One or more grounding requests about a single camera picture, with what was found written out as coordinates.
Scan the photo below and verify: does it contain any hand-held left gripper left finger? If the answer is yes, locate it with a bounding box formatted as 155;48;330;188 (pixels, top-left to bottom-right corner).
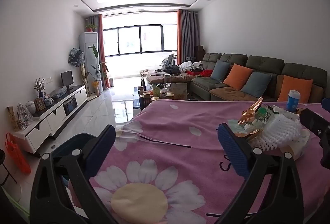
29;124;119;224

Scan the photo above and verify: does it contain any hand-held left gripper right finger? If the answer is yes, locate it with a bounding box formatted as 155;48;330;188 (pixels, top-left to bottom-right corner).
217;123;305;224

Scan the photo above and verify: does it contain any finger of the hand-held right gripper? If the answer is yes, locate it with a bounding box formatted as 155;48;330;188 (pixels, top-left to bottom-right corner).
300;108;330;143

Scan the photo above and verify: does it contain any white foam fruit net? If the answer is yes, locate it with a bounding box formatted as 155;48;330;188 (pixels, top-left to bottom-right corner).
249;113;303;155

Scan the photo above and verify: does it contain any green snack wrapper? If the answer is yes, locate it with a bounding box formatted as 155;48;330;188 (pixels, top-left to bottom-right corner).
255;107;275;124

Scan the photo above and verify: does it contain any blue paper cup white lid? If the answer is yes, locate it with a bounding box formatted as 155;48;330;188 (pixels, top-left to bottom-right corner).
285;90;301;113

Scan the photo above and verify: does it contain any orange cushion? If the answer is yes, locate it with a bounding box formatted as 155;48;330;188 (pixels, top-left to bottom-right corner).
222;64;253;91
277;75;314;104

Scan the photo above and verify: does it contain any large gold foil wrapper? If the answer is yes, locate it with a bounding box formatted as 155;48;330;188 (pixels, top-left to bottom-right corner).
237;96;263;125

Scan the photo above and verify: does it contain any white TV cabinet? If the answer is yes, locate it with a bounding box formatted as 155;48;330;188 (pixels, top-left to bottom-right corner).
13;85;88;155

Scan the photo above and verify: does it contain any dark glass coffee table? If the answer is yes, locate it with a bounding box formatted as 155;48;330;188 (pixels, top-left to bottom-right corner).
133;86;192;111

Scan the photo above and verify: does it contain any tall plant in yellow vase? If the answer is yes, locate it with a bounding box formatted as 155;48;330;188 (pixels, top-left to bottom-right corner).
89;45;109;97

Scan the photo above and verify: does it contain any large blue cushion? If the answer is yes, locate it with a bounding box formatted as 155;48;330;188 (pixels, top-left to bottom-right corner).
241;72;272;98

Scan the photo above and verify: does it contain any group of lidded jars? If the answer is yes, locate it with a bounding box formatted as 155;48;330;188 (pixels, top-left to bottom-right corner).
138;82;176;104

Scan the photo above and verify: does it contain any plastic-wrapped bundle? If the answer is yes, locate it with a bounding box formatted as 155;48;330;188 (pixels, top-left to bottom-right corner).
52;86;68;98

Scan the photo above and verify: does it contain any pink floral blanket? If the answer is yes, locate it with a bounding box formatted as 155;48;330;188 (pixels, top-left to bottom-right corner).
70;99;330;224

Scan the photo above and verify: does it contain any green and brown sofa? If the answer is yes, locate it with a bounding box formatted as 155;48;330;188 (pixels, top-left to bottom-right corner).
146;52;325;104

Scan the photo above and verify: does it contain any black monitor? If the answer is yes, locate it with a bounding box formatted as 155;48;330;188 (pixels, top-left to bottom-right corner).
61;71;74;90

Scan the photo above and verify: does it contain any kraft paper bag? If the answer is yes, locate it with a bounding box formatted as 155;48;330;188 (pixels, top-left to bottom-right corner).
170;83;188;101

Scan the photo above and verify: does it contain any small blue cushion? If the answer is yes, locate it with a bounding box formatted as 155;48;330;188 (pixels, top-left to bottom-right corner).
211;59;231;83

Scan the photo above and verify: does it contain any glass ship ornament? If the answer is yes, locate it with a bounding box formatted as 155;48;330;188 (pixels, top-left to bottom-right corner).
17;103;34;129

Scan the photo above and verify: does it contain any orange plastic bag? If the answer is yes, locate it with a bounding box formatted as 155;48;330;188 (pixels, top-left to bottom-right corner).
5;132;31;175

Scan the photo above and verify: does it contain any plant sprig in blue vase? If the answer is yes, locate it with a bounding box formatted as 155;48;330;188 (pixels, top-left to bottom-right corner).
33;78;45;98

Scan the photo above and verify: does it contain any cloth-covered fan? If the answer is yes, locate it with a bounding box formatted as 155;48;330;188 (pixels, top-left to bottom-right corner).
68;48;85;67

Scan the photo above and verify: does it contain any kraft paper box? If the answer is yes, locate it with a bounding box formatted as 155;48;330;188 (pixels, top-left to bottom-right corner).
6;107;19;130

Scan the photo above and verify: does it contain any pile of white clothes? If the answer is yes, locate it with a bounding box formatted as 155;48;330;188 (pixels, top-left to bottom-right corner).
179;60;204;71

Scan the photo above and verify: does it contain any black bag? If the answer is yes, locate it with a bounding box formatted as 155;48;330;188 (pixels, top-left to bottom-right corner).
165;64;181;75

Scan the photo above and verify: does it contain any black metal plant stand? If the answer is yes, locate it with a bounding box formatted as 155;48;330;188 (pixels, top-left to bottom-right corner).
0;149;18;186

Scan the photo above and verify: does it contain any white standing air conditioner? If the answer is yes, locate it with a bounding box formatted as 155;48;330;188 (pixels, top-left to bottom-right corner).
79;32;104;91

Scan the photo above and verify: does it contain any brown cabinet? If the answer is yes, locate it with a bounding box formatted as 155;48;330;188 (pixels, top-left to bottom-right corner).
194;45;205;59

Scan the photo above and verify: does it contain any orange and grey curtain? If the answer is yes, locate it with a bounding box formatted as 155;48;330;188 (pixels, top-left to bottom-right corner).
177;9;200;63
88;14;110;89

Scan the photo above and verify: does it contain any black-framed window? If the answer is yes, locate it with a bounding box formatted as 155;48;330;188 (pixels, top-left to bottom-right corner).
103;24;178;57

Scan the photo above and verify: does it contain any wooden picture frame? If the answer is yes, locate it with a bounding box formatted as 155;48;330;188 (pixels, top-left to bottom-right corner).
34;97;46;111

